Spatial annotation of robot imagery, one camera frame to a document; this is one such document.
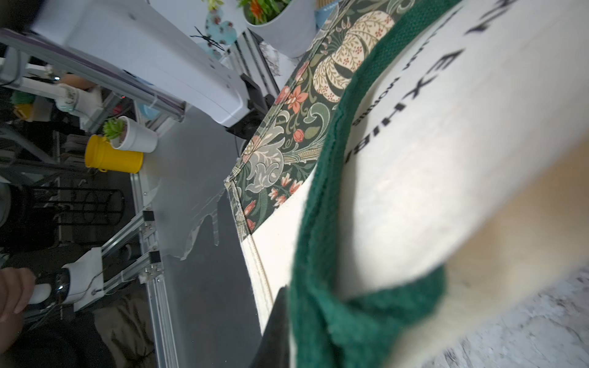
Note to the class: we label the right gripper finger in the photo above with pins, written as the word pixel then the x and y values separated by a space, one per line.
pixel 274 349

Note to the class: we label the cream bag green handles floral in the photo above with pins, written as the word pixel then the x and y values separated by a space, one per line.
pixel 424 169

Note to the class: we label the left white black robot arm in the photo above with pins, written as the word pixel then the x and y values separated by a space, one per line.
pixel 134 37

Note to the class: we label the person's hand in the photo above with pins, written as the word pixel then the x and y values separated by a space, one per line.
pixel 17 287

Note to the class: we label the yellow metal can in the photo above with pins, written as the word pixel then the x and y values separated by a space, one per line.
pixel 100 155

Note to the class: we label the small white succulent pot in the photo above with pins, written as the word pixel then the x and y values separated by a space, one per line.
pixel 126 134

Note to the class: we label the potted plant orange flowers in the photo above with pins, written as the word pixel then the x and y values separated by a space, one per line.
pixel 288 26

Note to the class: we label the aluminium front rail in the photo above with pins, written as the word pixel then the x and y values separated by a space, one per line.
pixel 148 270

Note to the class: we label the white teleoperation handle device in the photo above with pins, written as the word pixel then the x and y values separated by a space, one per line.
pixel 78 284

